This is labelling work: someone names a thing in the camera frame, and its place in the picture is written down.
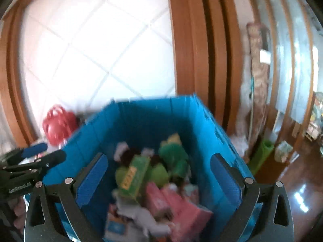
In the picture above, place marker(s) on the wooden door frame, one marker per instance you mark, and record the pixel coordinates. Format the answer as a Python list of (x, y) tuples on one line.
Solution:
[(12, 80), (201, 42)]

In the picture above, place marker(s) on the white blue small box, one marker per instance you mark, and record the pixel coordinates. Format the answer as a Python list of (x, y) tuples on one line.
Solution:
[(116, 228)]

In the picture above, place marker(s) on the pink white tissue pack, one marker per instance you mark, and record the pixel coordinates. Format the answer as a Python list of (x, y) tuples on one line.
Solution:
[(157, 199)]

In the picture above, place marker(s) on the red toy suitcase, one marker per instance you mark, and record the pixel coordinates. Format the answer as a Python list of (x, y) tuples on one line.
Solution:
[(56, 128)]

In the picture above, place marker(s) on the glass sliding door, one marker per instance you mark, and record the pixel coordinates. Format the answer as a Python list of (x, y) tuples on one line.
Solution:
[(295, 42)]

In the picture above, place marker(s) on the grey white plush toy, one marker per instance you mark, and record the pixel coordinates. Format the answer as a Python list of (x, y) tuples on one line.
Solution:
[(141, 216)]

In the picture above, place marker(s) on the green cardboard box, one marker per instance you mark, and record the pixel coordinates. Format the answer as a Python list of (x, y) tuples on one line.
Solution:
[(133, 174)]

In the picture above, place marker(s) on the green rolled mat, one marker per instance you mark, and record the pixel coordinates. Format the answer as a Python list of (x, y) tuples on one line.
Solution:
[(262, 156)]

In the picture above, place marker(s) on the clear plastic bag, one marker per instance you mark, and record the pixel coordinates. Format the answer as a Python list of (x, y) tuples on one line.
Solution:
[(283, 151)]

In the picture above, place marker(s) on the pink floral tissue pack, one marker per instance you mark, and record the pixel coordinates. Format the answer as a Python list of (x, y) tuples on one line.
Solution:
[(186, 214)]

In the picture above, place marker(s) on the blue plastic bin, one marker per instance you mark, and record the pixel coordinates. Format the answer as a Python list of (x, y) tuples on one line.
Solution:
[(156, 116)]

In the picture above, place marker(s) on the brown haired doll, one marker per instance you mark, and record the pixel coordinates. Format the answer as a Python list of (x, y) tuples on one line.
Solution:
[(128, 153)]

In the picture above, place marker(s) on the person's left hand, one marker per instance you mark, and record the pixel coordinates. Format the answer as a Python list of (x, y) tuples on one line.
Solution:
[(19, 208)]

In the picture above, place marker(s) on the white fluffy cloth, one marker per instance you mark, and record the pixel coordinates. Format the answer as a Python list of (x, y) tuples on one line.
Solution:
[(244, 121)]

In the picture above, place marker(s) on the floral patterned rolled cloth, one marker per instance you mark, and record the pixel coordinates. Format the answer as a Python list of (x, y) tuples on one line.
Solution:
[(258, 80)]

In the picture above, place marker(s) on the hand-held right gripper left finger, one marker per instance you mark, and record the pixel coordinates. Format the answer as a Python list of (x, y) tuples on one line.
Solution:
[(93, 179)]

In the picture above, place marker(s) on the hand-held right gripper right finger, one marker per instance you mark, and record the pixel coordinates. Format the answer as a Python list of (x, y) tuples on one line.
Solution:
[(224, 179)]

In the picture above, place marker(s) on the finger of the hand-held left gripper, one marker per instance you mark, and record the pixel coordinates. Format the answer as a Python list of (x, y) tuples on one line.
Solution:
[(50, 158), (35, 149)]

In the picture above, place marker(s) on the green plush toy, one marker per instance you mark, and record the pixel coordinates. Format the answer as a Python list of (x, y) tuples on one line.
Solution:
[(175, 156)]

